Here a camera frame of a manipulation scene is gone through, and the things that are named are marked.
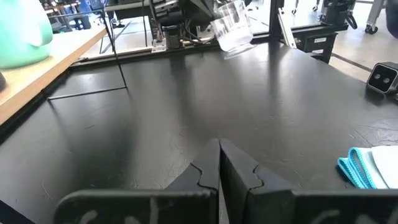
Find teal plastic mug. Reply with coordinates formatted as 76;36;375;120
0;0;54;70

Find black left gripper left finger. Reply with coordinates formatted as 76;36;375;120
53;138;221;224

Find black table-level camera box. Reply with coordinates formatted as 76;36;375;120
366;61;398;95

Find wooden shelf board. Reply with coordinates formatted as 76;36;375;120
0;26;108;127

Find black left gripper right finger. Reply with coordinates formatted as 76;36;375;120
219;138;398;224

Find black frame post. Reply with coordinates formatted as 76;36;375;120
268;0;281;42

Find black frame with white labels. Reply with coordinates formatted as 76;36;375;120
293;30;340;65

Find clear footed glass mug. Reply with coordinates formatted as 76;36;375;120
210;0;256;60

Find grey stand with caster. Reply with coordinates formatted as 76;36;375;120
364;0;388;35

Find folded teal-edged cloth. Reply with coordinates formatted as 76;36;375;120
336;145;398;190

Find black equipment cart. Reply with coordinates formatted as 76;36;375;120
318;0;359;30

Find black metal shelf leg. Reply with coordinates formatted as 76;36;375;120
47;7;129;101

